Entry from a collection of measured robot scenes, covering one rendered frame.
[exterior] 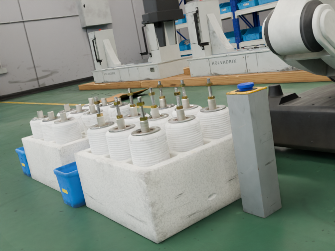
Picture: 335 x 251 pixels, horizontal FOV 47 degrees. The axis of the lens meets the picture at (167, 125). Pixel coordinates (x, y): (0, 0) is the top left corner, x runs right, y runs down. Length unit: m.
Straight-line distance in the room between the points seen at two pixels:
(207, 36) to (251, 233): 3.11
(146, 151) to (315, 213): 0.43
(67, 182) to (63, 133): 0.22
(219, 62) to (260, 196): 2.76
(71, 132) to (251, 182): 0.70
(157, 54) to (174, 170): 3.56
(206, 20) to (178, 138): 2.98
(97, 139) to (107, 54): 4.48
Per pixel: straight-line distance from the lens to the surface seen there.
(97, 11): 7.96
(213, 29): 3.88
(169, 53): 4.49
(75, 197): 1.27
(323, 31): 1.14
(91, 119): 1.44
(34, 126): 1.63
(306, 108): 1.27
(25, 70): 7.47
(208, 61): 3.74
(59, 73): 7.68
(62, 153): 1.36
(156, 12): 0.96
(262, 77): 3.25
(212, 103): 1.09
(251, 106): 0.91
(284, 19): 1.16
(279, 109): 1.32
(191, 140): 0.99
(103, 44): 5.62
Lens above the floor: 0.45
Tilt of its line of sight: 12 degrees down
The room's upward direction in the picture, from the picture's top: 10 degrees counter-clockwise
